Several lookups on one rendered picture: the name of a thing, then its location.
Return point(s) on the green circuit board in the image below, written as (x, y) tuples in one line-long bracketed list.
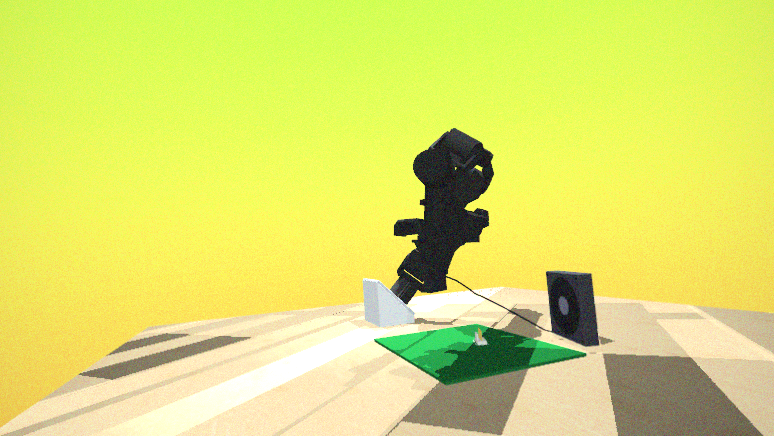
[(464, 353)]

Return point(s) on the dark grey computer fan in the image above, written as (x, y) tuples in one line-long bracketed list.
[(572, 307)]

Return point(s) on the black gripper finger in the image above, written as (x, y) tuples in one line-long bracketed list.
[(447, 252), (429, 250)]

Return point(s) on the black fan cable with plug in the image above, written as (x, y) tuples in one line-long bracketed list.
[(440, 284)]

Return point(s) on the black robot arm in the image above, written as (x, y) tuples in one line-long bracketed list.
[(435, 168)]

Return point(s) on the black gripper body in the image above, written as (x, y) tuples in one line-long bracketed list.
[(428, 228)]

